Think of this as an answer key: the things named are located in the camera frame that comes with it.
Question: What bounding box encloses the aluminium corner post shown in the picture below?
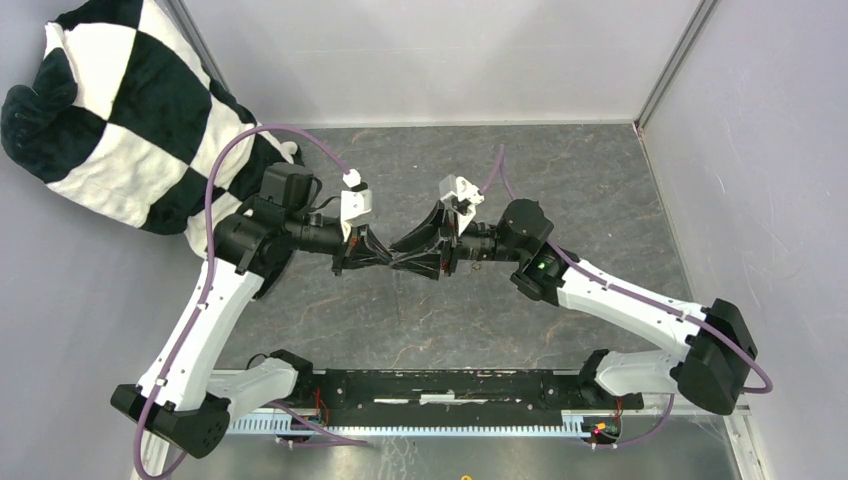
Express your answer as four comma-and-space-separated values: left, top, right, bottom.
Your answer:
633, 0, 720, 136
162, 0, 229, 90

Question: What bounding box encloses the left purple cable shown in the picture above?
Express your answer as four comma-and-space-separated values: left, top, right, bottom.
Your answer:
132, 124, 352, 480

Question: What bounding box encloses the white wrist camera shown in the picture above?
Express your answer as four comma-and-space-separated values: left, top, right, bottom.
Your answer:
339, 169, 374, 241
438, 174, 485, 217

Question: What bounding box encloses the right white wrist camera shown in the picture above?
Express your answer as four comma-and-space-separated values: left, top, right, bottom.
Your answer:
438, 174, 485, 217

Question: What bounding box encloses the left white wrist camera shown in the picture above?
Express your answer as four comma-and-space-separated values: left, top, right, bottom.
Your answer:
339, 169, 374, 241

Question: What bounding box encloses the silver toothed metal strip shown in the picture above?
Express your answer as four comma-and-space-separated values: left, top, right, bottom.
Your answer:
226, 409, 610, 440

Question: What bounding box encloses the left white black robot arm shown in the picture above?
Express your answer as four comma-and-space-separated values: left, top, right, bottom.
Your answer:
110, 163, 390, 459

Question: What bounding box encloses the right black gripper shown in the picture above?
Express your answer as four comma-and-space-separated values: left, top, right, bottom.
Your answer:
389, 200, 526, 283

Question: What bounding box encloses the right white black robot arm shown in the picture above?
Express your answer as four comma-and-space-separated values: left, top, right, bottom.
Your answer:
390, 199, 761, 415

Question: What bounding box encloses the right aluminium corner post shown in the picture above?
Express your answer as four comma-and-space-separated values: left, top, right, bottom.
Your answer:
633, 0, 720, 136

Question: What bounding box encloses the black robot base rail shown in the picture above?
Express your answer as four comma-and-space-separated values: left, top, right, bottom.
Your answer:
268, 349, 644, 427

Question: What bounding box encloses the left aluminium corner post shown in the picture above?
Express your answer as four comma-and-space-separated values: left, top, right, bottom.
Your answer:
162, 0, 229, 90

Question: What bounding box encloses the black white checkered blanket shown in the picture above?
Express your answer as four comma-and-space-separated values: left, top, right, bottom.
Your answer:
1, 1, 301, 255

